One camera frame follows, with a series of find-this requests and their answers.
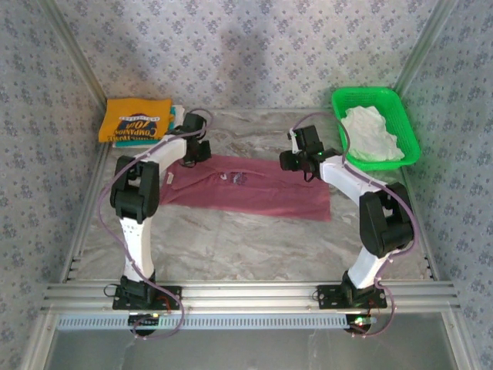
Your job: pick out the maroon t-shirt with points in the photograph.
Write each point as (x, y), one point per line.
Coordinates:
(250, 196)

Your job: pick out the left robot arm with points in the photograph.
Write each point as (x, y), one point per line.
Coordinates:
(135, 239)

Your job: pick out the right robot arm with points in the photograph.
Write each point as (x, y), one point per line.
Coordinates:
(366, 266)

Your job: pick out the crumpled white t-shirt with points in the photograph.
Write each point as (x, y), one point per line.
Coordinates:
(369, 135)

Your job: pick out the yellow printed folded t-shirt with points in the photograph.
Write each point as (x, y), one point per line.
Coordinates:
(131, 115)

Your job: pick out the green plastic basket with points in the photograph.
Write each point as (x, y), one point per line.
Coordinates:
(400, 112)

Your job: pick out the black controller board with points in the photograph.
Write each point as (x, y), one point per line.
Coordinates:
(143, 321)
(360, 323)

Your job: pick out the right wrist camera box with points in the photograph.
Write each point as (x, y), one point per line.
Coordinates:
(308, 138)

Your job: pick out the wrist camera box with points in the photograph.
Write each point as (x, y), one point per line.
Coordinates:
(194, 122)
(308, 138)

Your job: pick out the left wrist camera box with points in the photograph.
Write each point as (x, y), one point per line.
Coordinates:
(194, 122)

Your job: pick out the aluminium frame rail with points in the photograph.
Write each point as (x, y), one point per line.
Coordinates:
(82, 227)
(421, 235)

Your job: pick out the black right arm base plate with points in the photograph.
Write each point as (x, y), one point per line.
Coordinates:
(331, 298)

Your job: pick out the wide aluminium base rail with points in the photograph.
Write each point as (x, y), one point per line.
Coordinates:
(250, 297)

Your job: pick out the aluminium corner post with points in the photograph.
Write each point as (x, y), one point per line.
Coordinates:
(423, 46)
(73, 58)

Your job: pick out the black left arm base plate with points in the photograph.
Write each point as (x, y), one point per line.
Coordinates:
(123, 302)

